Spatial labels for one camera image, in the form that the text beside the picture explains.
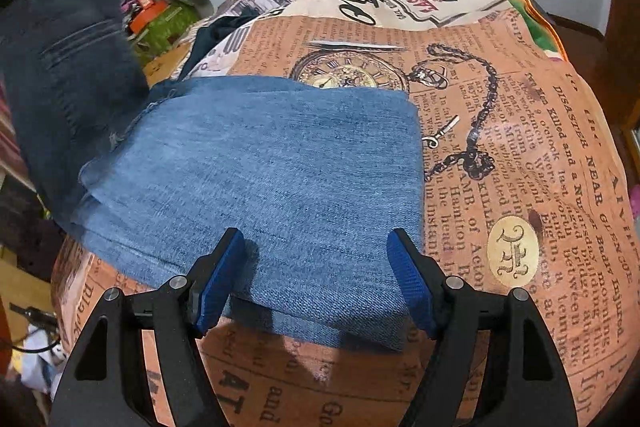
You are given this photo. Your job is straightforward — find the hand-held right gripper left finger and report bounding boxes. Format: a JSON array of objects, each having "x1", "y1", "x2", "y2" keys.
[{"x1": 50, "y1": 227, "x2": 247, "y2": 427}]

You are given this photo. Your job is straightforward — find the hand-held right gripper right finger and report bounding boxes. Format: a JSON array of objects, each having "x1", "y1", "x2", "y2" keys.
[{"x1": 386, "y1": 228, "x2": 581, "y2": 427}]

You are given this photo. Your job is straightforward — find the blue jeans pants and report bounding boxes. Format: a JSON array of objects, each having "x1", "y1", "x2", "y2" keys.
[{"x1": 70, "y1": 76, "x2": 427, "y2": 353}]

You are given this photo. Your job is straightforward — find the dark grey jeans pants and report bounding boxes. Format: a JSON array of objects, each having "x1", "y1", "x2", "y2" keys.
[{"x1": 0, "y1": 0, "x2": 151, "y2": 228}]

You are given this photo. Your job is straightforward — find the black folded pants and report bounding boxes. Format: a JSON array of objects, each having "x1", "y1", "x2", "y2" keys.
[{"x1": 177, "y1": 14, "x2": 261, "y2": 80}]

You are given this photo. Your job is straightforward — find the printed newspaper pattern blanket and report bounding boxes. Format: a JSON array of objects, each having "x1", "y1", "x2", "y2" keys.
[{"x1": 50, "y1": 0, "x2": 638, "y2": 427}]

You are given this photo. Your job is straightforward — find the white patterned cloth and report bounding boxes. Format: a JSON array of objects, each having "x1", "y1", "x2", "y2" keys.
[{"x1": 10, "y1": 327, "x2": 67, "y2": 399}]

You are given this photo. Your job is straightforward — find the green patterned box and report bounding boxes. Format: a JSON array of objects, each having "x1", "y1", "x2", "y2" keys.
[{"x1": 135, "y1": 2, "x2": 202, "y2": 64}]

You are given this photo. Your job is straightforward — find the orange flat box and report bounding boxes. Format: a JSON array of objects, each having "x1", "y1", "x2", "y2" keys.
[{"x1": 127, "y1": 4, "x2": 168, "y2": 34}]

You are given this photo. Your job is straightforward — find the pile of clothes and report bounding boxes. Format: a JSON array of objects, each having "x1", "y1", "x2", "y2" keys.
[{"x1": 117, "y1": 0, "x2": 142, "y2": 22}]

